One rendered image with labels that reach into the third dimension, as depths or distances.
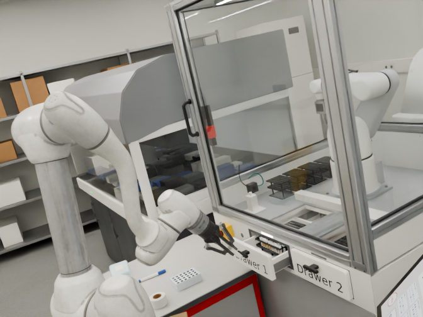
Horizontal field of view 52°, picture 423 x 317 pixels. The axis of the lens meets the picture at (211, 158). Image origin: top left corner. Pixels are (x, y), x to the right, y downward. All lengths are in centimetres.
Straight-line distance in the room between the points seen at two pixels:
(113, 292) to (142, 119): 127
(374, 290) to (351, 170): 42
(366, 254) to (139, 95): 147
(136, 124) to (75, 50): 345
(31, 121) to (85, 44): 443
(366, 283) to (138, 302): 73
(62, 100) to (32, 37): 448
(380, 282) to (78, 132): 107
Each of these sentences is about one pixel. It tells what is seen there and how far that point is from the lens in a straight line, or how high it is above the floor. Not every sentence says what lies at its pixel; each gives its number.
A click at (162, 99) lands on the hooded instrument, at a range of 246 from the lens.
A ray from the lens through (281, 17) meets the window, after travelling 149.
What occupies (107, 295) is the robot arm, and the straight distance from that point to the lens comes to 136.
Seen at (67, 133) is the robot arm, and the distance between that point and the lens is 132.
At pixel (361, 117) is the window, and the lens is 141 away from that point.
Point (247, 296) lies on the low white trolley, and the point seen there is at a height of 64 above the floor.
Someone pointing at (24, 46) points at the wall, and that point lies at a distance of 573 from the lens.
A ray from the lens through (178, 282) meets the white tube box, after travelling 202.
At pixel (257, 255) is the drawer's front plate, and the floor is 91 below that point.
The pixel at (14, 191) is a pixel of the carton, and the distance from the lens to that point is 534.
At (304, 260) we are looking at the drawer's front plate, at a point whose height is 90.
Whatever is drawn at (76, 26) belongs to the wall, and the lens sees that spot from 581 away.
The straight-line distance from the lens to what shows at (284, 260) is 183.
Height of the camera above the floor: 173
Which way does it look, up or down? 13 degrees down
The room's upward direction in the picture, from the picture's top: 13 degrees counter-clockwise
